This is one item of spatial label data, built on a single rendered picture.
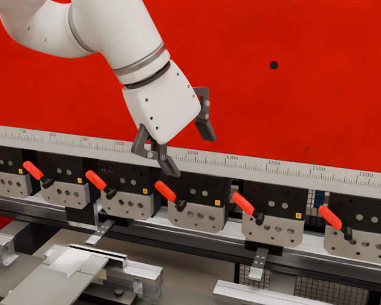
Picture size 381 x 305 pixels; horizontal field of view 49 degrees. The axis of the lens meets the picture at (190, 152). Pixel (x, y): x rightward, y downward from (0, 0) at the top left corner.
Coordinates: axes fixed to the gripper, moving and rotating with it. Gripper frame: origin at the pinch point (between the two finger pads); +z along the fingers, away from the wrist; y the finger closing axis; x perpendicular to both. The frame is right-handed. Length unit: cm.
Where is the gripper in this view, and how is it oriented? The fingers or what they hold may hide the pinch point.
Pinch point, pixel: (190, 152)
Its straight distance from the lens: 69.6
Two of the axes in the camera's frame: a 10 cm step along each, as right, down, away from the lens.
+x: 6.3, 1.4, -7.6
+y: -6.5, 6.3, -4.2
